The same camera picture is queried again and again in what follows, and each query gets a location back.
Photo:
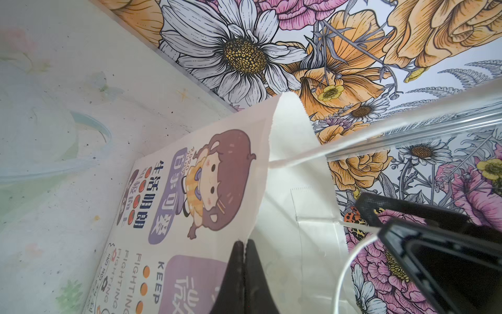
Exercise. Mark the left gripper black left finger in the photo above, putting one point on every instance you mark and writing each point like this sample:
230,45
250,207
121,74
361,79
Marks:
230,299

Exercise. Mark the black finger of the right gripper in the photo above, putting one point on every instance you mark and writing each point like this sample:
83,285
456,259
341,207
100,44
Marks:
457,272
442,218

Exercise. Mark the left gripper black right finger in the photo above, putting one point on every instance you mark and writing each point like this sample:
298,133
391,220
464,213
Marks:
257,296

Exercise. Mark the white printed paper bag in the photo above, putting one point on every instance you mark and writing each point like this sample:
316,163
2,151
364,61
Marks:
262,174

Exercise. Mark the right aluminium corner post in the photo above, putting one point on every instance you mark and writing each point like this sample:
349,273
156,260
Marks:
425,133

